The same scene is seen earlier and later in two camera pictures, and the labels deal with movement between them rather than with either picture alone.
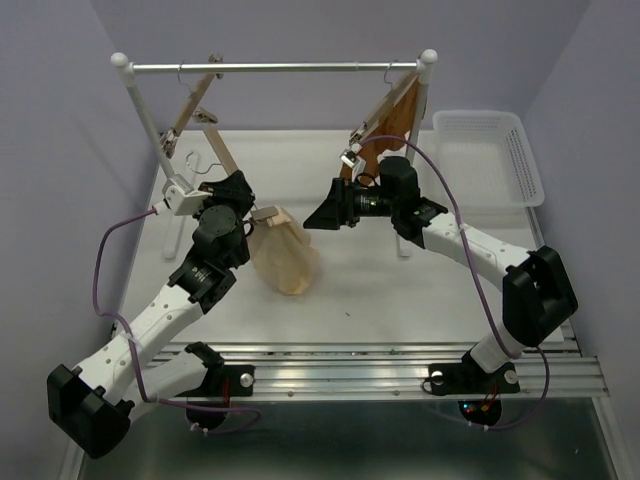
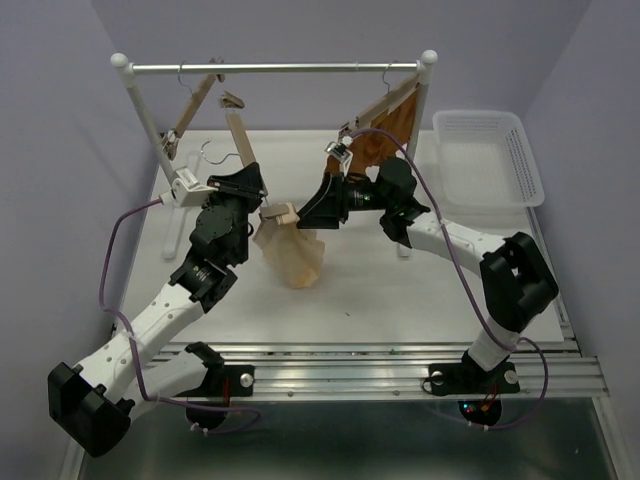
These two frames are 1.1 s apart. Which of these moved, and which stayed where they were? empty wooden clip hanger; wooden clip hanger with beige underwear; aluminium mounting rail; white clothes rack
Moved: wooden clip hanger with beige underwear
Stayed: white clothes rack; aluminium mounting rail; empty wooden clip hanger
